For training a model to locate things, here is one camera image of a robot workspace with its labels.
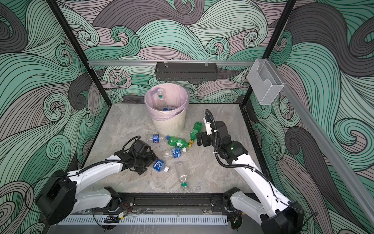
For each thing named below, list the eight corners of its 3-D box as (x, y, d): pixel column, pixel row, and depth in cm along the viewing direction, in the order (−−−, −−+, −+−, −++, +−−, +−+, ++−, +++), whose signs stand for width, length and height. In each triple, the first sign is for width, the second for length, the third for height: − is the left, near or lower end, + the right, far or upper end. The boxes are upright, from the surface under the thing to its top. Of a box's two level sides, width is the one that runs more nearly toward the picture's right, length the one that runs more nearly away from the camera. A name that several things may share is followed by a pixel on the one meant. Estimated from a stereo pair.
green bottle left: (164, 143, 98) (164, 140, 94) (168, 137, 101) (167, 133, 97) (186, 151, 94) (186, 148, 90) (189, 144, 97) (189, 141, 94)
